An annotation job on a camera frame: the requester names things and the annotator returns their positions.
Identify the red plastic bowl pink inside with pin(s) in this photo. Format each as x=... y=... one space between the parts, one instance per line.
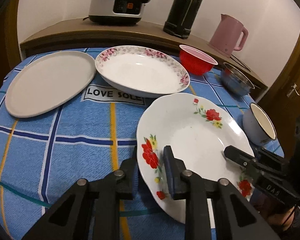
x=196 y=61

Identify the white black rice cooker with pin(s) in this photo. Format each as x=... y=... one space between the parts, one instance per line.
x=116 y=12

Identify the blue plaid tablecloth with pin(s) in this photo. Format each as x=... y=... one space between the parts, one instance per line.
x=41 y=157

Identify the white plate red flowers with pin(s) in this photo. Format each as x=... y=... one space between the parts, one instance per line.
x=198 y=131

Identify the brown wooden door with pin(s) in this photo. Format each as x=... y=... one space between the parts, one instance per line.
x=283 y=111

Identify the stainless steel bowl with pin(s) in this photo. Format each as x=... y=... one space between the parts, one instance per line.
x=235 y=81

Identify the black tall thermos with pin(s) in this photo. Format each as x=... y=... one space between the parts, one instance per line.
x=181 y=17

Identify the plain beige flat plate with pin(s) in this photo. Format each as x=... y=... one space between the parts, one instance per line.
x=49 y=82

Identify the white plate pink floral rim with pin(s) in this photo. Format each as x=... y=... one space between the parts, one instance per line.
x=142 y=71

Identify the person right hand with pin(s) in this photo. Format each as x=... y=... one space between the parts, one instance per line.
x=281 y=221

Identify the brown wooden sideboard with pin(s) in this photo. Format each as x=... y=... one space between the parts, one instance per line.
x=78 y=33

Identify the pink electric kettle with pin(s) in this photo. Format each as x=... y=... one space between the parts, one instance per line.
x=229 y=36

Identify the blue enamel bowl white inside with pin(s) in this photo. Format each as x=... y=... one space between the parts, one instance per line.
x=257 y=126

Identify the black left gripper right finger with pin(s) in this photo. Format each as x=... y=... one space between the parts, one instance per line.
x=235 y=217

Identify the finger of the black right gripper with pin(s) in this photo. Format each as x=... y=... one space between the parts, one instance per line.
x=240 y=157

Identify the silver door handle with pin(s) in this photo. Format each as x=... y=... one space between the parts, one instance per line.
x=293 y=90

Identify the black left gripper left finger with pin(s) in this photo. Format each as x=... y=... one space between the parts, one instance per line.
x=89 y=209

